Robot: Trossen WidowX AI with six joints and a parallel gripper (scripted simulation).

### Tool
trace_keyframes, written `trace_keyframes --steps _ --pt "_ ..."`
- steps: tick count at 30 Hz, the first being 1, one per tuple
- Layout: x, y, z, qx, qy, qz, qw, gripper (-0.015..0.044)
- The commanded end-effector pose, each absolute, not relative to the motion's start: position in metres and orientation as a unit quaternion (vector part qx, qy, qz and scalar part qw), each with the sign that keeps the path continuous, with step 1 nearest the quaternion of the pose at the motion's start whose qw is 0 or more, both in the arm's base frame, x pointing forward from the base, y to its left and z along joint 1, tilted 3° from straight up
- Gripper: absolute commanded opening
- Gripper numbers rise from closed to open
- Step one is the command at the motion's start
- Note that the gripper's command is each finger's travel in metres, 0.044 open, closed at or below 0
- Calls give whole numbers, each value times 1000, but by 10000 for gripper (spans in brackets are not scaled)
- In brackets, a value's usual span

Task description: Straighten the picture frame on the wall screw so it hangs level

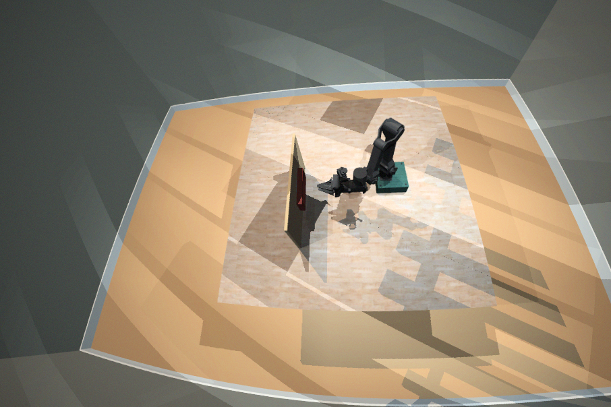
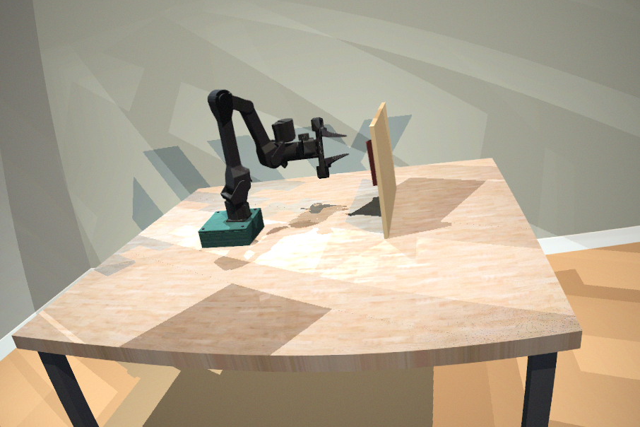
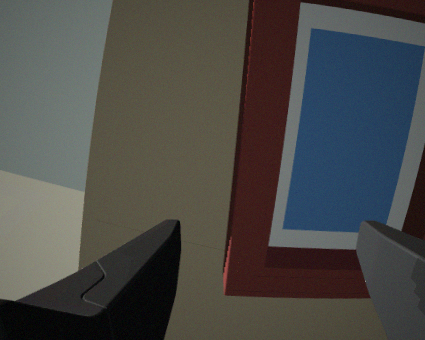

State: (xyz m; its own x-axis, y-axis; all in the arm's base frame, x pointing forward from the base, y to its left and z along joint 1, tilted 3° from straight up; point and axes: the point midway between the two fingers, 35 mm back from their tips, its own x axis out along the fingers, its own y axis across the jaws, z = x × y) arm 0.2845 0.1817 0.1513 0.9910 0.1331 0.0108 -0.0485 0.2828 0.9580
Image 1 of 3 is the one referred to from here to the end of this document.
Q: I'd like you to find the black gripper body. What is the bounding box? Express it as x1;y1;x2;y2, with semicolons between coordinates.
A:
332;175;353;197

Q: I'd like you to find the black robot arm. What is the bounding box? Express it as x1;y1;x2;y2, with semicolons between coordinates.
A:
337;117;405;194

